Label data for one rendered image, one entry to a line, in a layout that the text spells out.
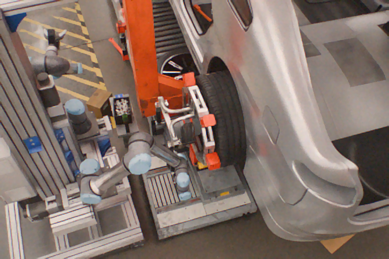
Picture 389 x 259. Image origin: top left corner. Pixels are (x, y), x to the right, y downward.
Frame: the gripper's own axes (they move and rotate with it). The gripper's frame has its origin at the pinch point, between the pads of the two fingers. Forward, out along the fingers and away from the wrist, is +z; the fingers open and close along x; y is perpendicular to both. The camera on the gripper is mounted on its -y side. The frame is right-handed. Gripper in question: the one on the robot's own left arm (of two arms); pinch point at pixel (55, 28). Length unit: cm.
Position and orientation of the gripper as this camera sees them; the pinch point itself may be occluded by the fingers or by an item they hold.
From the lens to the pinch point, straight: 300.7
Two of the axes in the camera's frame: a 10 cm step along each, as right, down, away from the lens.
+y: -1.6, 6.1, 7.8
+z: -1.2, -7.9, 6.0
